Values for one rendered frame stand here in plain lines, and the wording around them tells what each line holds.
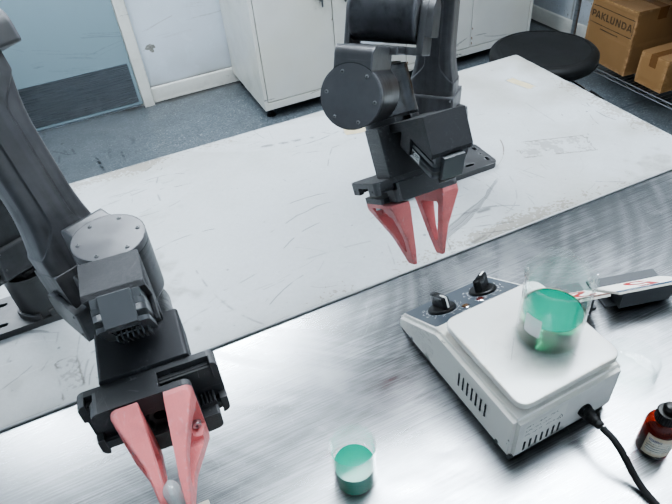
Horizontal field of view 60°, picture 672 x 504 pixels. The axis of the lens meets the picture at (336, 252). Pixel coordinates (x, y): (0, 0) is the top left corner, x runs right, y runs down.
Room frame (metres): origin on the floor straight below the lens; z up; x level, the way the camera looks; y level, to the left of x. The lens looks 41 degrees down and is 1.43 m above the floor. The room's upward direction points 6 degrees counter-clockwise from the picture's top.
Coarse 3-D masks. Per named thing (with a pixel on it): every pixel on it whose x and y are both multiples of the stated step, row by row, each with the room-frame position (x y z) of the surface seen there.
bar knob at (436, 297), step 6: (432, 294) 0.46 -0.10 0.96; (438, 294) 0.45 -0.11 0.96; (432, 300) 0.46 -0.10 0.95; (438, 300) 0.44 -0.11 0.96; (444, 300) 0.44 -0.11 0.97; (432, 306) 0.45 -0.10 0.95; (438, 306) 0.44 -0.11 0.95; (444, 306) 0.44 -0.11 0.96; (450, 306) 0.44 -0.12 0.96; (432, 312) 0.44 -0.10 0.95; (438, 312) 0.43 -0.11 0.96; (444, 312) 0.43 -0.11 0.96
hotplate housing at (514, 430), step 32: (416, 320) 0.43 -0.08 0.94; (448, 352) 0.37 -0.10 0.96; (448, 384) 0.37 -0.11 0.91; (480, 384) 0.33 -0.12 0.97; (576, 384) 0.31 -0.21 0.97; (608, 384) 0.32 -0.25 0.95; (480, 416) 0.32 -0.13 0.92; (512, 416) 0.29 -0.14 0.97; (544, 416) 0.29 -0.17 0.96; (576, 416) 0.31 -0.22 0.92; (512, 448) 0.28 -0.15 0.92
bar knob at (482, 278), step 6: (480, 276) 0.48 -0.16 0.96; (486, 276) 0.48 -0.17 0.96; (474, 282) 0.46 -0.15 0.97; (480, 282) 0.46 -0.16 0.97; (486, 282) 0.47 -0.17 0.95; (474, 288) 0.46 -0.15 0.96; (480, 288) 0.46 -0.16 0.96; (486, 288) 0.46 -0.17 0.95; (492, 288) 0.46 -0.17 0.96; (474, 294) 0.46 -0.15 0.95; (480, 294) 0.45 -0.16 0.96; (486, 294) 0.45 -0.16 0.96
